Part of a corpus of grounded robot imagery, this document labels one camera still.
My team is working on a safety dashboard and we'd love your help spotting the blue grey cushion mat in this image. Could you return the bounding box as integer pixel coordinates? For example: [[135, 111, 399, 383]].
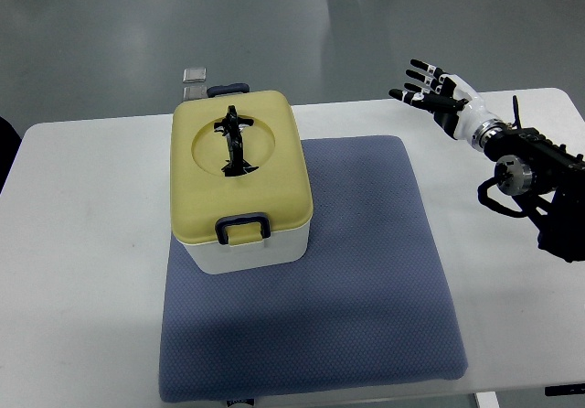
[[159, 135, 467, 403]]

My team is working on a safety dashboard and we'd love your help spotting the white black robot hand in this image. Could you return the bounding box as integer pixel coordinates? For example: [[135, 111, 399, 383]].
[[388, 59, 503, 151]]

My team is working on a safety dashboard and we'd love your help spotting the dark blue rear latch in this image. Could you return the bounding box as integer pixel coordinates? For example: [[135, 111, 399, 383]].
[[207, 82, 250, 98]]

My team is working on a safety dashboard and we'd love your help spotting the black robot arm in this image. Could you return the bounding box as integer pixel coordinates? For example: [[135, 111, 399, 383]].
[[476, 97, 584, 263]]

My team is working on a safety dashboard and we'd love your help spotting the lower metal floor plate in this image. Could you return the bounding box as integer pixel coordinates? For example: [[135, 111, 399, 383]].
[[183, 85, 208, 102]]

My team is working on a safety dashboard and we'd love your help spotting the metal floor plate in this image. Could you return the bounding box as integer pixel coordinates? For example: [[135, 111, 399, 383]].
[[182, 67, 207, 83], [183, 85, 208, 102]]

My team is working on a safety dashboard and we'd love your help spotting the yellow storage box lid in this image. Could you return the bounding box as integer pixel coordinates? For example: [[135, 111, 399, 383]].
[[170, 91, 314, 244]]

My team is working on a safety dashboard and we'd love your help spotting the dark blue latch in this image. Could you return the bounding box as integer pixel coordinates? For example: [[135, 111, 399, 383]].
[[207, 82, 250, 98], [215, 212, 271, 246]]

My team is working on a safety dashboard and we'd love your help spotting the upper metal floor plate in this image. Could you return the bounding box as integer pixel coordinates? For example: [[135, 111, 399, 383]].
[[182, 67, 207, 83]]

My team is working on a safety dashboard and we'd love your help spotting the black bracket under table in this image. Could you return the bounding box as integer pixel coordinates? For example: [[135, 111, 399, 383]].
[[545, 383, 585, 397]]

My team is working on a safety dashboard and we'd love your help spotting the white storage box base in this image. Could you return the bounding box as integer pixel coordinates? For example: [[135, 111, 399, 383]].
[[180, 221, 311, 274]]

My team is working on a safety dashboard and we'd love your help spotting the black lid handle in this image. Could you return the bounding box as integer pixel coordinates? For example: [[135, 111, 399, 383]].
[[214, 105, 258, 177]]

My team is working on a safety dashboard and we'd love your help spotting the dark blue front latch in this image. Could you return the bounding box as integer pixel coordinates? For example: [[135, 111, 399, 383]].
[[215, 212, 271, 246]]

